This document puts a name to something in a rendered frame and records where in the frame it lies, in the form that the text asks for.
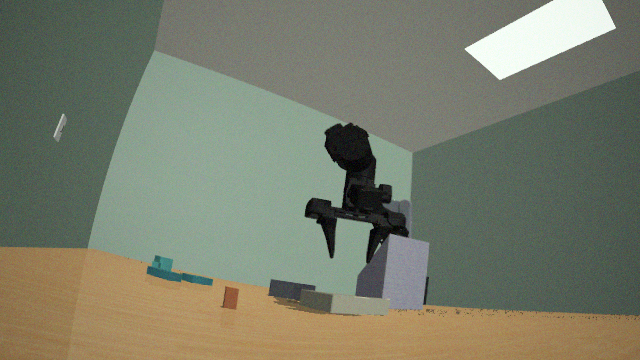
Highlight teal rectangular block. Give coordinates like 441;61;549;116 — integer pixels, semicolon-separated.
147;266;182;282
181;273;213;286

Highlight brown rectangular block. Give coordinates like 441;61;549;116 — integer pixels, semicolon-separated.
223;287;239;310

